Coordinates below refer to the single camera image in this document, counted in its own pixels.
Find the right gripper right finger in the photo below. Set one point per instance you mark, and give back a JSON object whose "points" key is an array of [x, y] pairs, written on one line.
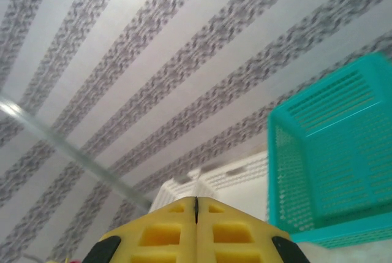
{"points": [[232, 235]]}

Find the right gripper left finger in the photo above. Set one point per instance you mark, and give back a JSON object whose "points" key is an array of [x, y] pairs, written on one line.
{"points": [[159, 235]]}

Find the large white perforated basket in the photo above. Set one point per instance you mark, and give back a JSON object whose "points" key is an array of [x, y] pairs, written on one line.
{"points": [[242, 195]]}

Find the teal perforated basket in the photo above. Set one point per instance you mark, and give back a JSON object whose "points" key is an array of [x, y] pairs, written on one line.
{"points": [[337, 152]]}

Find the small white perforated basket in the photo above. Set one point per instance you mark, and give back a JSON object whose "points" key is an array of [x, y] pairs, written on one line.
{"points": [[171, 192]]}

